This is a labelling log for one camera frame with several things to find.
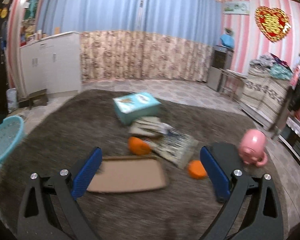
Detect small wooden stool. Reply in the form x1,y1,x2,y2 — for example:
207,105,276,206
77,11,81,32
27,89,48,109

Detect floral beige curtain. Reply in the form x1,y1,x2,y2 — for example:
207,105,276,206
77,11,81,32
80,30,212,82

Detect teal cardboard box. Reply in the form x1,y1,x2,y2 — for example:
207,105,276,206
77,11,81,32
113,92,161,126

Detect small folding table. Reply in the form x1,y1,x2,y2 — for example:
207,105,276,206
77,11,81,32
219,69,247,101

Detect patterned magazine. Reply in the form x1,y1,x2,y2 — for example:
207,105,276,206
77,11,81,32
148,130,198,170

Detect pile of clothes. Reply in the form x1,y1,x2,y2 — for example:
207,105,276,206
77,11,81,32
249,53,293,81

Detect patterned fabric covered cabinet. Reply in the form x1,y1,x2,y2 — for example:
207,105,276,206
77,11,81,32
239,67,290,130

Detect pink pig toy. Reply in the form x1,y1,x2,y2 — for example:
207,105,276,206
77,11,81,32
238,129,268,167

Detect items on cabinet top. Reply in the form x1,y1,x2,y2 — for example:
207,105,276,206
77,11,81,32
20,25,50,47

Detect grey folded pouch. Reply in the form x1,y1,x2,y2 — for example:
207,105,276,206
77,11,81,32
129,116,174,138

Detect blue covered plant pot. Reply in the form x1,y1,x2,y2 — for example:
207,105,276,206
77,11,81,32
220,28,235,49

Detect grey shaggy carpet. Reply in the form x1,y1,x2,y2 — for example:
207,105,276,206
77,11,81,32
0,90,286,239

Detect whole orange fruit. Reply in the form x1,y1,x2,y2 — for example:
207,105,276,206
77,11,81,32
128,137,151,155

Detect red heart wall decoration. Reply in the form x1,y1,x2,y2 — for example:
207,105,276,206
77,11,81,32
255,6,292,42

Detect grey water dispenser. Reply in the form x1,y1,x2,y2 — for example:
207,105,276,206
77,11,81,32
206,46,234,92

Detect teal plastic laundry basket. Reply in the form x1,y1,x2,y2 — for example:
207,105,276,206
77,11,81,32
0,115,25,169

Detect small orange piece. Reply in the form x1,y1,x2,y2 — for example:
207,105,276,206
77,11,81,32
187,160,207,179

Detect white plastic bag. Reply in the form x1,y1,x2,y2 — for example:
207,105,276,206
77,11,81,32
6,88,18,113

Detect white floor cabinet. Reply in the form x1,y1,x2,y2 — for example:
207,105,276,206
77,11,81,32
20,31,82,95

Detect landscape wall picture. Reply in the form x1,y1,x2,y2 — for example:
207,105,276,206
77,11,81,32
223,1,250,15

